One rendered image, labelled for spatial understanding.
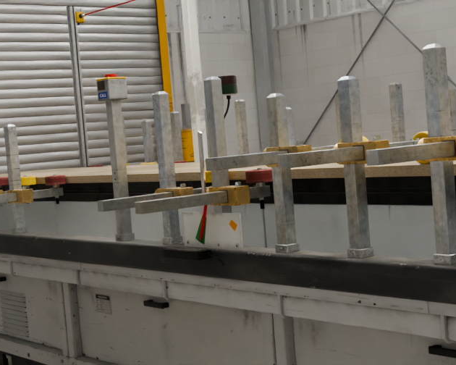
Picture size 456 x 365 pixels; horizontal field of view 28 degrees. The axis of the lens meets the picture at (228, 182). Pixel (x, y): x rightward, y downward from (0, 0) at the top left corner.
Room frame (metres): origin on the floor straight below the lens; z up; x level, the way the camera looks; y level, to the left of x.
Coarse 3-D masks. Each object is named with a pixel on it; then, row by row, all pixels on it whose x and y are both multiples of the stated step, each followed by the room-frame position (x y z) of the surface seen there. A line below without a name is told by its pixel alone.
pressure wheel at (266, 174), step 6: (258, 168) 2.54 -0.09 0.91; (246, 174) 2.53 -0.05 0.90; (252, 174) 2.51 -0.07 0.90; (258, 174) 2.50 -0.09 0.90; (264, 174) 2.50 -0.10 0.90; (270, 174) 2.51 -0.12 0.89; (246, 180) 2.53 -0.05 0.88; (252, 180) 2.51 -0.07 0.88; (258, 180) 2.50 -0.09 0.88; (264, 180) 2.50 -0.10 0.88; (270, 180) 2.51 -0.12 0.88
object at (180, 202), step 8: (216, 192) 2.42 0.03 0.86; (224, 192) 2.44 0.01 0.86; (256, 192) 2.51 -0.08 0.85; (264, 192) 2.53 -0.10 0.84; (152, 200) 2.31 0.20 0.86; (160, 200) 2.30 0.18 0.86; (168, 200) 2.32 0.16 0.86; (176, 200) 2.34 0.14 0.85; (184, 200) 2.35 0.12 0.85; (192, 200) 2.37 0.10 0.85; (200, 200) 2.39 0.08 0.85; (208, 200) 2.40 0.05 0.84; (216, 200) 2.42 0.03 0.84; (224, 200) 2.44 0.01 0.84; (136, 208) 2.29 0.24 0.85; (144, 208) 2.27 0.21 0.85; (152, 208) 2.29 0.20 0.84; (160, 208) 2.30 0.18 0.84; (168, 208) 2.32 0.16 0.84; (176, 208) 2.33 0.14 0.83
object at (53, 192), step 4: (52, 188) 3.52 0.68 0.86; (56, 188) 3.52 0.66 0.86; (60, 188) 3.53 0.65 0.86; (36, 192) 3.46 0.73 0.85; (40, 192) 3.47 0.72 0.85; (44, 192) 3.49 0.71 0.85; (48, 192) 3.50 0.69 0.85; (52, 192) 3.50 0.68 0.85; (56, 192) 3.52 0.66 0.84; (60, 192) 3.53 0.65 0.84; (0, 196) 3.37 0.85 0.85; (4, 196) 3.38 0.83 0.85; (8, 196) 3.39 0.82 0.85; (12, 196) 3.40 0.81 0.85; (16, 196) 3.41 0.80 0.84; (36, 196) 3.46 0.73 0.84; (40, 196) 3.47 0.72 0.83; (44, 196) 3.48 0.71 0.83; (48, 196) 3.50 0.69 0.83; (52, 196) 3.51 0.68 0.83; (56, 196) 3.53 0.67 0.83; (0, 200) 3.37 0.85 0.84; (4, 200) 3.38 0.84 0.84; (8, 200) 3.39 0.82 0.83; (12, 200) 3.40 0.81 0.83; (16, 200) 3.41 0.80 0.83
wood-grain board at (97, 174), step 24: (72, 168) 4.80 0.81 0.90; (96, 168) 4.39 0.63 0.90; (144, 168) 3.76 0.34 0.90; (192, 168) 3.28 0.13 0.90; (240, 168) 2.91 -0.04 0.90; (264, 168) 2.76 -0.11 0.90; (312, 168) 2.50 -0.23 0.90; (336, 168) 2.43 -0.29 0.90; (384, 168) 2.30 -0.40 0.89; (408, 168) 2.24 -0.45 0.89
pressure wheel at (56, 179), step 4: (48, 176) 3.51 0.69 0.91; (52, 176) 3.50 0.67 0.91; (56, 176) 3.50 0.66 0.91; (60, 176) 3.50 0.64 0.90; (64, 176) 3.53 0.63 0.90; (48, 180) 3.50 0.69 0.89; (52, 180) 3.50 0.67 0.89; (56, 180) 3.50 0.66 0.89; (60, 180) 3.50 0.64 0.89; (64, 180) 3.52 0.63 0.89; (48, 184) 3.50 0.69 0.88; (52, 184) 3.50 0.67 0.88; (56, 184) 3.50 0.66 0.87; (60, 184) 3.50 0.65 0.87; (56, 200) 3.53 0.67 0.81
